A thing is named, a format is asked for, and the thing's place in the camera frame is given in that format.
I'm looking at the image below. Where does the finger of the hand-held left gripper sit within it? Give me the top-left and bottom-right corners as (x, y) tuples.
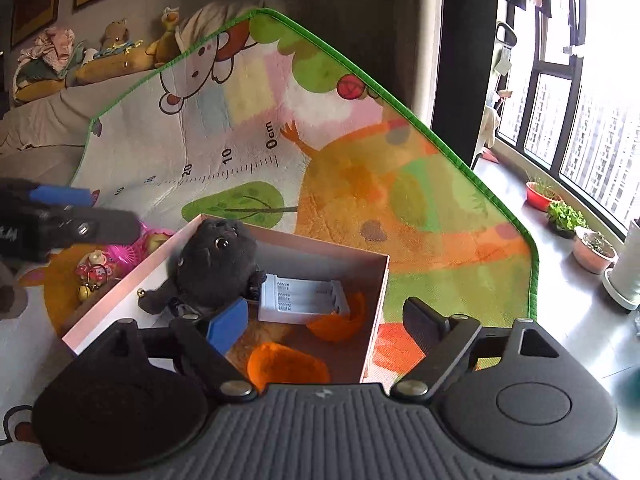
(0, 177), (101, 208)
(37, 207), (142, 252)

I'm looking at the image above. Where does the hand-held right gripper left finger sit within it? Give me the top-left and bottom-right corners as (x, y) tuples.
(90, 299), (256, 401)

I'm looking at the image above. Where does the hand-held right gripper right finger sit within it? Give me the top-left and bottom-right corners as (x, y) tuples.
(392, 296), (561, 401)

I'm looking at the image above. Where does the colourful charm keychain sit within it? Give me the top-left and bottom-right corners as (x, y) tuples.
(74, 250), (118, 305)

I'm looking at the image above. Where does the pink plastic basket scoop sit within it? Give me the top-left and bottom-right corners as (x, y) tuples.
(102, 225), (176, 281)

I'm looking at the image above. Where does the black plush toy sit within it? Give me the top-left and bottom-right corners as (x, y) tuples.
(137, 217), (268, 318)

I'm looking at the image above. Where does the orange plastic shell half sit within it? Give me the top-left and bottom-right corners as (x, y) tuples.
(306, 290), (368, 343)
(246, 341), (332, 393)

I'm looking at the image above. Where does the white battery charger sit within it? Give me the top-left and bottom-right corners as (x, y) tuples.
(257, 272), (351, 323)

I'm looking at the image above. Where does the pink cardboard box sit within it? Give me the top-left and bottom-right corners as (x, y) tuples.
(62, 212), (391, 386)

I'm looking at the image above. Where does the beige sofa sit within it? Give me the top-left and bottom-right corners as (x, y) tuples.
(0, 55), (171, 191)

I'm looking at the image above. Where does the green cloth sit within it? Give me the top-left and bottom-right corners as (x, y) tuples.
(15, 42), (101, 88)

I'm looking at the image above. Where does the crumpled pink cloth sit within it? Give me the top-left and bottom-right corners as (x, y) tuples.
(15, 26), (76, 66)

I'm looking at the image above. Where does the cartoon play mat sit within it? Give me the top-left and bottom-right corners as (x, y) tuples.
(0, 7), (542, 461)

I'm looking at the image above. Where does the red plant pot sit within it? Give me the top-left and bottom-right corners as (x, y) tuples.
(525, 180), (563, 212)

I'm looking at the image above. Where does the brown bear plush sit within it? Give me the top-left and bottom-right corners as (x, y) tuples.
(97, 19), (131, 53)

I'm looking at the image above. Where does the black pot with green plant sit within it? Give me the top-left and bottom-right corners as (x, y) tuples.
(546, 200), (588, 240)

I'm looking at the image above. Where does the pink plant pot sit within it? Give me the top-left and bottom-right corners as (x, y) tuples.
(572, 226), (618, 275)

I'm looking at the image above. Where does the yellow duck plush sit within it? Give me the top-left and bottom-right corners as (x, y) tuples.
(145, 6), (183, 68)

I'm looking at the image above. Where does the palm in white pot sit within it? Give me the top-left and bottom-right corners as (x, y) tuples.
(602, 217), (640, 311)

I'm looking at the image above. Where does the striped grey pillow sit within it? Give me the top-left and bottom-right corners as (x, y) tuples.
(177, 0), (263, 56)

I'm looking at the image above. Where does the dark curtain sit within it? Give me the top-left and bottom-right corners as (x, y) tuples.
(430, 0), (506, 171)

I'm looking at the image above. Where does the black window frame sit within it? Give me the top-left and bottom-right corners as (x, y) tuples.
(500, 55), (640, 241)

